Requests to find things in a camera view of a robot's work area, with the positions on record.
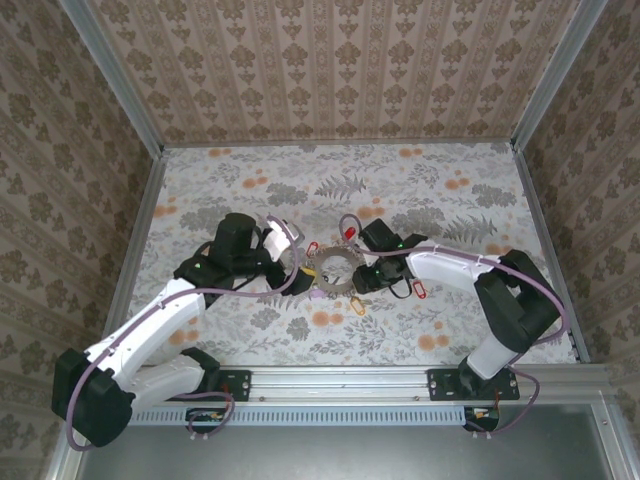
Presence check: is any grey metal panel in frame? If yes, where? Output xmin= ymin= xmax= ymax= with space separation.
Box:
xmin=74 ymin=404 xmax=616 ymax=480

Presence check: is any aluminium table side rail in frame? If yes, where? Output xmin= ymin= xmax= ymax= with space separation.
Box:
xmin=514 ymin=147 xmax=589 ymax=366
xmin=102 ymin=149 xmax=169 ymax=371

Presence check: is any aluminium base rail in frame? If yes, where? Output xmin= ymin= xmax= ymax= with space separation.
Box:
xmin=218 ymin=366 xmax=521 ymax=404

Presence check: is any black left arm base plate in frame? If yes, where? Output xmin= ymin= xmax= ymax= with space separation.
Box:
xmin=202 ymin=368 xmax=252 ymax=402

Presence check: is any white slotted cable duct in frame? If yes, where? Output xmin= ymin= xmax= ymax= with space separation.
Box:
xmin=130 ymin=406 xmax=469 ymax=427

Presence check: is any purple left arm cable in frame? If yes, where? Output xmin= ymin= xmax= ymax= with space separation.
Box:
xmin=67 ymin=214 xmax=305 ymax=451

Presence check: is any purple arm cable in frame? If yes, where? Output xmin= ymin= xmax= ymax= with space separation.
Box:
xmin=339 ymin=213 xmax=571 ymax=442
xmin=67 ymin=214 xmax=305 ymax=451

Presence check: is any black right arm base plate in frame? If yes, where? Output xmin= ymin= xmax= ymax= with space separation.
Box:
xmin=426 ymin=368 xmax=521 ymax=402

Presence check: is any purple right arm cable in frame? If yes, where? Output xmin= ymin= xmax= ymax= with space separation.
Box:
xmin=339 ymin=213 xmax=571 ymax=442

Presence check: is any aluminium frame post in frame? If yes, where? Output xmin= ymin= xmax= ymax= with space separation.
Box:
xmin=58 ymin=0 xmax=166 ymax=156
xmin=510 ymin=0 xmax=612 ymax=151

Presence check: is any aluminium frame beam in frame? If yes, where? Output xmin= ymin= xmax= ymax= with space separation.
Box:
xmin=519 ymin=363 xmax=640 ymax=401

